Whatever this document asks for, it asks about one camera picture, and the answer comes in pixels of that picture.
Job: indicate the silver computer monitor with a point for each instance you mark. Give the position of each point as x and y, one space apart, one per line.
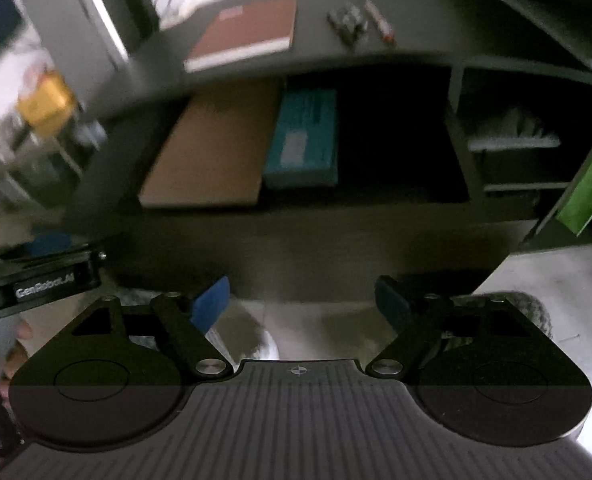
81 38

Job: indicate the brown notebook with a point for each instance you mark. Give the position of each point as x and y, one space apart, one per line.
216 152
257 28

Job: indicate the red white marker pen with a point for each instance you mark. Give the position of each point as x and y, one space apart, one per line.
383 26

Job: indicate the black pen left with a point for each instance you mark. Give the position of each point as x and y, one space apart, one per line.
335 19

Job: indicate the brown notebook in drawer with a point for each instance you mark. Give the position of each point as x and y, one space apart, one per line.
216 152

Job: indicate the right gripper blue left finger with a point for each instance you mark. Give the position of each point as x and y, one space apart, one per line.
208 307

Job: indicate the yellow box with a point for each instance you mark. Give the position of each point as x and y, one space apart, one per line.
49 106

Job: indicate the green folder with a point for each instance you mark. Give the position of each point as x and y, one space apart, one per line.
576 213

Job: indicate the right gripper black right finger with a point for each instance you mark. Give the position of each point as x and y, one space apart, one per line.
391 300

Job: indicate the white papers on shelf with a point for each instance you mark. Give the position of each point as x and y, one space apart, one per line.
514 131

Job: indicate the black silver pen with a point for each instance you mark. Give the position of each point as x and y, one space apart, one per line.
354 20

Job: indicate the person's hand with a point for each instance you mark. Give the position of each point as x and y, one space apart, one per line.
14 331

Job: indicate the black desk drawer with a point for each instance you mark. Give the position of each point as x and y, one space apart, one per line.
407 201

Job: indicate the teal box in drawer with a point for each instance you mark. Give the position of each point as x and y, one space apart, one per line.
303 148

